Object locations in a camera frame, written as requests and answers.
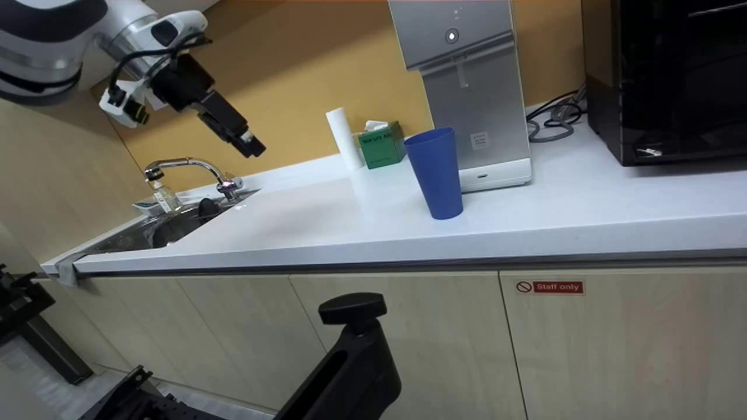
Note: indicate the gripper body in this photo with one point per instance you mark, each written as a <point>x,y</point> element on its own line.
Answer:
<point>192,87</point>

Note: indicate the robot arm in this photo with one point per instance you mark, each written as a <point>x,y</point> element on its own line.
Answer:
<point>35,46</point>

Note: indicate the chrome sink tap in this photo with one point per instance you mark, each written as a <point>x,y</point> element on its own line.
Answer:
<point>192,163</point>

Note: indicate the blue plastic cup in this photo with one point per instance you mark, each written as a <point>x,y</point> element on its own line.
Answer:
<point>436,175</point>

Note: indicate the silver water dispenser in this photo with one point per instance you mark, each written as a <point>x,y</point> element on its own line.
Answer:
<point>478,111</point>

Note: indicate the clear soap bottle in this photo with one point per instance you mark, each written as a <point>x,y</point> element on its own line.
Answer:
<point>166,198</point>

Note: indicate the white soap dish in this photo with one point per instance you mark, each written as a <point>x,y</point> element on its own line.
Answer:
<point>145,206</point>

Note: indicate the steel sink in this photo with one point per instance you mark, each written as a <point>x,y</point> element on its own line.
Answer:
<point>146,233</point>

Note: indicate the white paper roll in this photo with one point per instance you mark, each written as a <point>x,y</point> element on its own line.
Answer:
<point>345,137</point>

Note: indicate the green tissue box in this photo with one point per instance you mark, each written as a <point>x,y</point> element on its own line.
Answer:
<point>382,149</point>

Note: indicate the grey tape strip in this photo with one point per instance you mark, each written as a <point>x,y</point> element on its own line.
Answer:
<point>69,269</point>

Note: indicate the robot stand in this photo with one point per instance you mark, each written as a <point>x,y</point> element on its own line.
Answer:
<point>29,315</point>

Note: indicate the red warning sticker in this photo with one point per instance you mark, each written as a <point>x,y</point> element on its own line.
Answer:
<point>551,287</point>

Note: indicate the black microwave oven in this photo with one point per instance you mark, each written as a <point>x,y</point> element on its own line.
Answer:
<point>671,76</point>

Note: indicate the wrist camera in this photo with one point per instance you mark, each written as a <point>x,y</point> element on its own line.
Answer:
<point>117,102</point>

